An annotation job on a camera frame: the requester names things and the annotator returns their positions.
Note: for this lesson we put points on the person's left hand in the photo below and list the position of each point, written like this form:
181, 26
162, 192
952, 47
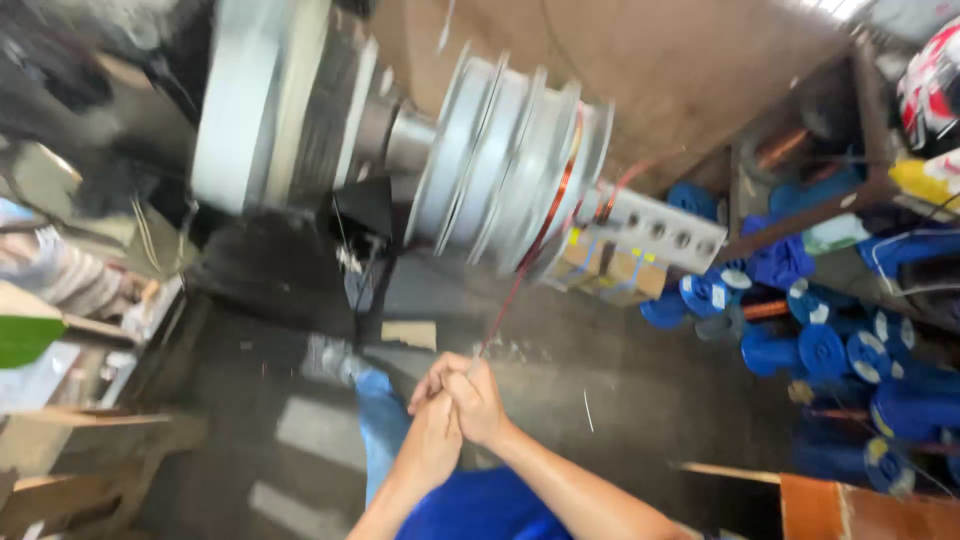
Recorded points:
431, 442

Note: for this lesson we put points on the person's right hand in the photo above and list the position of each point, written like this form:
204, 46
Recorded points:
480, 409

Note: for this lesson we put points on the person's left fingers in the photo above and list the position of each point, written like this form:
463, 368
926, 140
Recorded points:
426, 382

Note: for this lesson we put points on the person's right fingers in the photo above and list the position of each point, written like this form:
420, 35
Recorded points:
459, 390

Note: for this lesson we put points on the flat cardboard piece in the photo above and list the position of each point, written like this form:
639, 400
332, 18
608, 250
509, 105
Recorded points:
409, 335

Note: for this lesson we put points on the person's blue jeans leg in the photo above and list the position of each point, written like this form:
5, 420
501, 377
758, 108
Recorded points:
382, 427

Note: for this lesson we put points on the person's grey shoe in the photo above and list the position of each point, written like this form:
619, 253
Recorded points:
330, 358

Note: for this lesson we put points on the person's blue shirt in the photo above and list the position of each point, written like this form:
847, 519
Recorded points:
480, 506

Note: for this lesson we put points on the black machine base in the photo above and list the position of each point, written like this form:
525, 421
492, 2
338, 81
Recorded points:
277, 274

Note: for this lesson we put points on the taped cardboard box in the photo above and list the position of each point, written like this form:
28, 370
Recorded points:
607, 270

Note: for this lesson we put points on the grey stepped winding former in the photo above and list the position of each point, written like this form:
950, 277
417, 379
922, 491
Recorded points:
502, 161

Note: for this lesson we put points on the perforated grey metal bar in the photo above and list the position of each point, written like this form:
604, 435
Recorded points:
660, 229

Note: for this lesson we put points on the grey winding machine housing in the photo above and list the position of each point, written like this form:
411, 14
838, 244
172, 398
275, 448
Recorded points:
277, 105

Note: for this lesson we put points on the wooden bench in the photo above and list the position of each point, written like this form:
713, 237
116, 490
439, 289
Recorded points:
90, 465

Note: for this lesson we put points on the blue cloth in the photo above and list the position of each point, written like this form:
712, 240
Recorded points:
780, 251

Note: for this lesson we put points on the green plastic sheet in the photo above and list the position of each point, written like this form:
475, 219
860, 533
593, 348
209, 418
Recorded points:
26, 339

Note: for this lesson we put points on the orange-brown wooden board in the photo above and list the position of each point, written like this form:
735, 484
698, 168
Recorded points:
862, 510

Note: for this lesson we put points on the yellow plastic packet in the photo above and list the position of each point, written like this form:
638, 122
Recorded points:
926, 180

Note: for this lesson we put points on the red and white helmet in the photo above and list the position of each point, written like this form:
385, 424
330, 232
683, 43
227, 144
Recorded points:
930, 86

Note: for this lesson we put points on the brown metal rack frame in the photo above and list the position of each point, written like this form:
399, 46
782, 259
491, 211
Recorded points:
862, 199

